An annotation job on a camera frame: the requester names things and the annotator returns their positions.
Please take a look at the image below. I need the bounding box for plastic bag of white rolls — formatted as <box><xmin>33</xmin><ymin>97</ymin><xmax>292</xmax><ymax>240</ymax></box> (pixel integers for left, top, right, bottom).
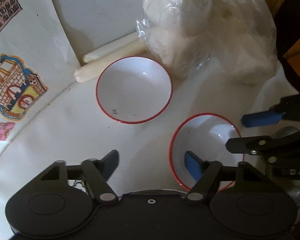
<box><xmin>136</xmin><ymin>0</ymin><xmax>277</xmax><ymax>85</ymax></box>

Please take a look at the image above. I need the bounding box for white candle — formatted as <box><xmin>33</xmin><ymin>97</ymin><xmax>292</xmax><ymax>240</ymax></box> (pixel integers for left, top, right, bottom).
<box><xmin>82</xmin><ymin>31</ymin><xmax>138</xmax><ymax>63</ymax></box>
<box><xmin>74</xmin><ymin>39</ymin><xmax>146</xmax><ymax>83</ymax></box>

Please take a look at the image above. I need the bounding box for white candle front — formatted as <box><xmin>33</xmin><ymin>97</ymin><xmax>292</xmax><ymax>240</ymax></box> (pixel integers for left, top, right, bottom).
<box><xmin>74</xmin><ymin>39</ymin><xmax>146</xmax><ymax>83</ymax></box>

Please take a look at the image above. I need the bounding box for paper sheet with house drawings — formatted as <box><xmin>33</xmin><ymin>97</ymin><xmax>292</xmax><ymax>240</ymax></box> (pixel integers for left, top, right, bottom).
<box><xmin>0</xmin><ymin>0</ymin><xmax>79</xmax><ymax>156</ymax></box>

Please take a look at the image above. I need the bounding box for white bowl red rim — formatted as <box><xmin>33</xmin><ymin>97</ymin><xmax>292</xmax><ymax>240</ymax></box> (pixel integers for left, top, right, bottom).
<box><xmin>169</xmin><ymin>113</ymin><xmax>245</xmax><ymax>191</ymax></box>
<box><xmin>96</xmin><ymin>56</ymin><xmax>173</xmax><ymax>124</ymax></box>

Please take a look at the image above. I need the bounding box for white candle rear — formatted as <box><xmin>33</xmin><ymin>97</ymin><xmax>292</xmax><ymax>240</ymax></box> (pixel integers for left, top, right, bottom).
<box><xmin>82</xmin><ymin>31</ymin><xmax>138</xmax><ymax>63</ymax></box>

